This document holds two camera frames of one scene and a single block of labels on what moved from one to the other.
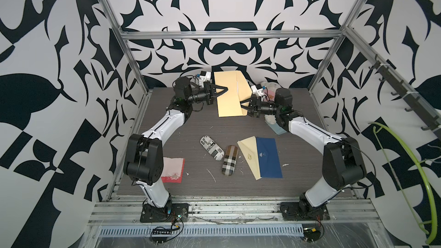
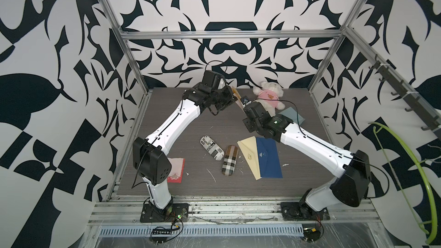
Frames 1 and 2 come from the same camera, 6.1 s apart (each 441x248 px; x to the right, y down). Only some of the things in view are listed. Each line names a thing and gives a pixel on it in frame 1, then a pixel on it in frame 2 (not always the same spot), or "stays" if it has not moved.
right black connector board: x=311 y=234 stays
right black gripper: x=257 y=103 -> x=246 y=123
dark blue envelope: x=269 y=159 stays
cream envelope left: x=248 y=150 stays
